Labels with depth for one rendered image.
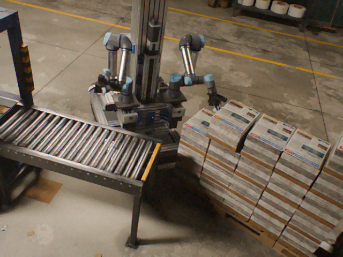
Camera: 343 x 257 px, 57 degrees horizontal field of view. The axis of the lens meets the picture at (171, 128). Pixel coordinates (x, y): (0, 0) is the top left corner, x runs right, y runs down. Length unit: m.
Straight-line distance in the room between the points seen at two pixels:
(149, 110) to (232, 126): 0.94
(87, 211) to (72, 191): 0.29
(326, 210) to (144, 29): 2.10
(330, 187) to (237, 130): 0.79
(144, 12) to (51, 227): 2.05
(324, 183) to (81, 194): 2.18
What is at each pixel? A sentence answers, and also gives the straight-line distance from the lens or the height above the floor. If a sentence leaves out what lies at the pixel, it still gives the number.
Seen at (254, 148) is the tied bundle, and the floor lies 0.96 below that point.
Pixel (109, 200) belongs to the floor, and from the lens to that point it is 3.24.
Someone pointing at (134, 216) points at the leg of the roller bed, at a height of 0.43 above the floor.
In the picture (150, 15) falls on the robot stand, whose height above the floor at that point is 1.58.
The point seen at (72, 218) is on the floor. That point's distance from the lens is 3.14.
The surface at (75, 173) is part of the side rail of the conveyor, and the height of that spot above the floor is 0.74.
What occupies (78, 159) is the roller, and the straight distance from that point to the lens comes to 2.50.
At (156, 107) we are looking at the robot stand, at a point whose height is 0.73.
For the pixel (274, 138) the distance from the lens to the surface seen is 2.61.
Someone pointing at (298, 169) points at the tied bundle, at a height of 0.97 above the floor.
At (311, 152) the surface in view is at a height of 1.07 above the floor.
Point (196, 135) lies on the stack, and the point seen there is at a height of 0.79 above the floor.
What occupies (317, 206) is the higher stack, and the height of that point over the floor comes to 0.74.
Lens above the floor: 2.58
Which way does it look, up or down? 39 degrees down
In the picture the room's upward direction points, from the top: 10 degrees clockwise
